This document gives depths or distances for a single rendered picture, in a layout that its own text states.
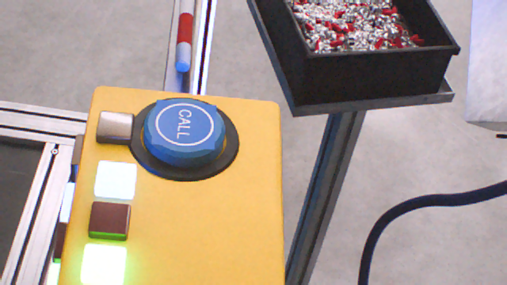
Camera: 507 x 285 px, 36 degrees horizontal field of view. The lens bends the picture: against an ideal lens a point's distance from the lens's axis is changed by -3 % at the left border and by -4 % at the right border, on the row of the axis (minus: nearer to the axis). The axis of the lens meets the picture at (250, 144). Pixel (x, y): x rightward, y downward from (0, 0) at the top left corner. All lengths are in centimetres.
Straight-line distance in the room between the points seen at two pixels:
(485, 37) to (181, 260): 40
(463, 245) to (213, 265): 149
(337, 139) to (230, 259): 56
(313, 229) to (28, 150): 69
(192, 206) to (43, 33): 177
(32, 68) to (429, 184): 100
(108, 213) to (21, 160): 118
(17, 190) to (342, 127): 76
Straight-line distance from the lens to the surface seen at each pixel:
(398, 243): 177
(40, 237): 141
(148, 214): 37
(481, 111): 67
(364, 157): 191
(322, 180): 96
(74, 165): 41
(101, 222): 36
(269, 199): 38
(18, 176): 152
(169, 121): 40
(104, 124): 40
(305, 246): 106
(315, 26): 84
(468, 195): 90
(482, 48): 68
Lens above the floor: 137
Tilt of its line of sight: 47 degrees down
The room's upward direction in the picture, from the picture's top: 11 degrees clockwise
